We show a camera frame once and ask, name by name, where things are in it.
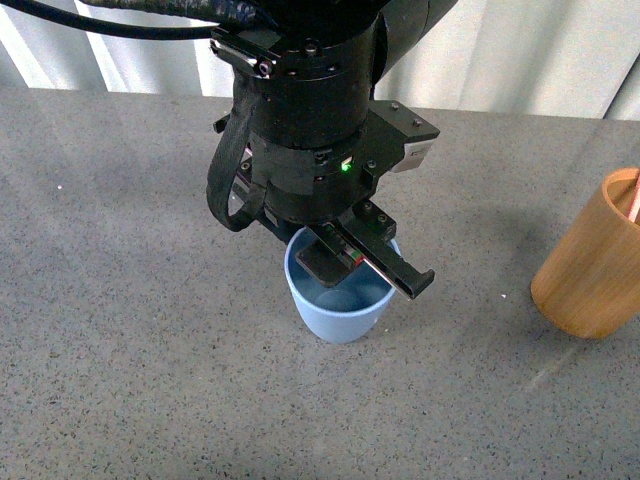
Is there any blue cup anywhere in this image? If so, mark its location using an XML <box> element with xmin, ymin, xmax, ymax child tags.
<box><xmin>284</xmin><ymin>228</ymin><xmax>396</xmax><ymax>344</ymax></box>

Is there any bamboo chopstick holder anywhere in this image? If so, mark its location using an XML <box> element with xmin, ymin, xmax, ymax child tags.
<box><xmin>530</xmin><ymin>168</ymin><xmax>639</xmax><ymax>339</ymax></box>

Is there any black braided cable loop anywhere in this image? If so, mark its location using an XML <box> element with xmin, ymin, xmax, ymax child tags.
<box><xmin>206</xmin><ymin>74</ymin><xmax>269</xmax><ymax>234</ymax></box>

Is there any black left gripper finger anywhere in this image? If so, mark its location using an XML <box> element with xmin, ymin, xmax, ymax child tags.
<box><xmin>295</xmin><ymin>224</ymin><xmax>360</xmax><ymax>288</ymax></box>
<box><xmin>337</xmin><ymin>200</ymin><xmax>435</xmax><ymax>300</ymax></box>

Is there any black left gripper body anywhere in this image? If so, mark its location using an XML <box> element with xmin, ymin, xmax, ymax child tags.
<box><xmin>209</xmin><ymin>97</ymin><xmax>441</xmax><ymax>246</ymax></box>

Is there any white curtain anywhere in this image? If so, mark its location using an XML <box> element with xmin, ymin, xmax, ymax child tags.
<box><xmin>1</xmin><ymin>1</ymin><xmax>639</xmax><ymax>120</ymax></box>

